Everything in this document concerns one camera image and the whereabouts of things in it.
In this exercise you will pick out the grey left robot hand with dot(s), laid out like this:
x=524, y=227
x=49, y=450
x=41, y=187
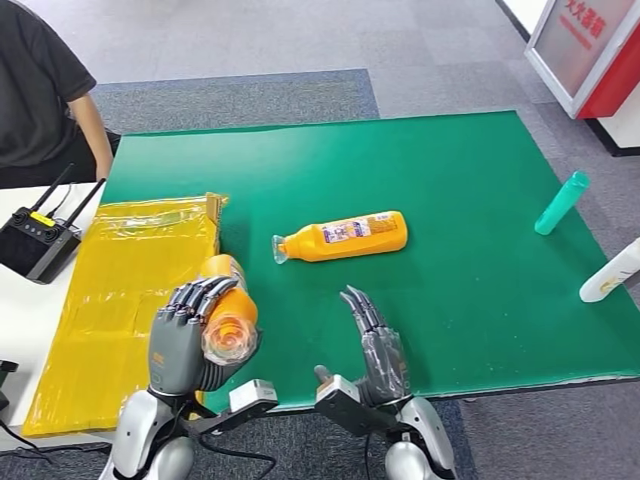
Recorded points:
x=175, y=351

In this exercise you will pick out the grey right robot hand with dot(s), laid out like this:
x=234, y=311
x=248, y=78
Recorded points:
x=383, y=361

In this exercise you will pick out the orange bottle with clear cap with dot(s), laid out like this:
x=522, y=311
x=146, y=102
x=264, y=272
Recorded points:
x=232, y=324
x=345, y=236

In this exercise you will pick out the person's forearm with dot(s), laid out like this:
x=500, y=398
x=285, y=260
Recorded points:
x=93, y=136

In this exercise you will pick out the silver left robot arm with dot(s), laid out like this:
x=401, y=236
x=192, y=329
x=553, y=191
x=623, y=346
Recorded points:
x=145, y=437

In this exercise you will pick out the teal plastic bottle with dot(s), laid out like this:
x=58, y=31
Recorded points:
x=560, y=204

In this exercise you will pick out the white plastic bottle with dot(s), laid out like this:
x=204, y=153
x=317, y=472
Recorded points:
x=612, y=272

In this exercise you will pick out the yellow plastic-wrapped box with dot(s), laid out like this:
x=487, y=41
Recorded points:
x=115, y=278

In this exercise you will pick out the green table mat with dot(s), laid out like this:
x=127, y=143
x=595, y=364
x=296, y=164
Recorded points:
x=450, y=166

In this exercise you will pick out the black remote controller with antennas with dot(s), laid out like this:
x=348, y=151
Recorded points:
x=30, y=242

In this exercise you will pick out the black device at table edge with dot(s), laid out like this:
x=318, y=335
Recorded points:
x=4, y=381

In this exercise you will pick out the person in black shirt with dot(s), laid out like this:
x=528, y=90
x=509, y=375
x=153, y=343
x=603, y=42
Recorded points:
x=30, y=86

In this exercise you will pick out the white platform with black edge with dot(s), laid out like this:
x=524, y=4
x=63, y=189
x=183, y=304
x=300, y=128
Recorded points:
x=623, y=129

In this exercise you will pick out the red and white sign stand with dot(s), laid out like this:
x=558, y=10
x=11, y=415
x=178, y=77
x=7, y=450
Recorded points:
x=585, y=46

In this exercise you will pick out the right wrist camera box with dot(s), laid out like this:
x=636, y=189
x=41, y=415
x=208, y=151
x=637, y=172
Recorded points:
x=345, y=404

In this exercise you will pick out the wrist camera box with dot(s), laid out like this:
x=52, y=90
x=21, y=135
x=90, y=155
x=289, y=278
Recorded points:
x=244, y=401
x=345, y=404

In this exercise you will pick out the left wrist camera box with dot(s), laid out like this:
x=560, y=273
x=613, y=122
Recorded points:
x=244, y=401

